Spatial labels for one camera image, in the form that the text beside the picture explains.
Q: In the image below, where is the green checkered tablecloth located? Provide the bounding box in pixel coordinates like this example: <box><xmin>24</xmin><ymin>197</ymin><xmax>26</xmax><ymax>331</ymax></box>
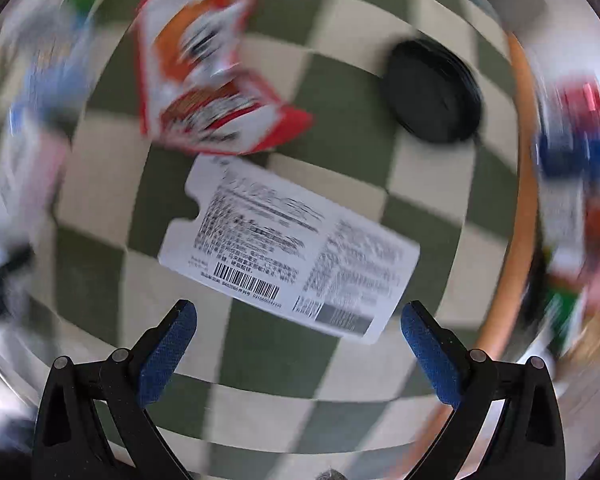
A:
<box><xmin>0</xmin><ymin>0</ymin><xmax>518</xmax><ymax>479</ymax></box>

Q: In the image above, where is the white printed label card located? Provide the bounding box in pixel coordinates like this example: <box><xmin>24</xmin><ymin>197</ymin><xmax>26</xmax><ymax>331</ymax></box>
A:
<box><xmin>158</xmin><ymin>155</ymin><xmax>420</xmax><ymax>344</ymax></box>

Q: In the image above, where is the black round lid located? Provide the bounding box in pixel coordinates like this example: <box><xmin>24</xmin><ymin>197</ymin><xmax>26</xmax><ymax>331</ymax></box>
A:
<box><xmin>379</xmin><ymin>38</ymin><xmax>484</xmax><ymax>145</ymax></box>

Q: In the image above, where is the red white snack bag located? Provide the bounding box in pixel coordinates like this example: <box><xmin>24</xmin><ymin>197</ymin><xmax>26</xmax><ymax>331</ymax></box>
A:
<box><xmin>135</xmin><ymin>0</ymin><xmax>312</xmax><ymax>155</ymax></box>

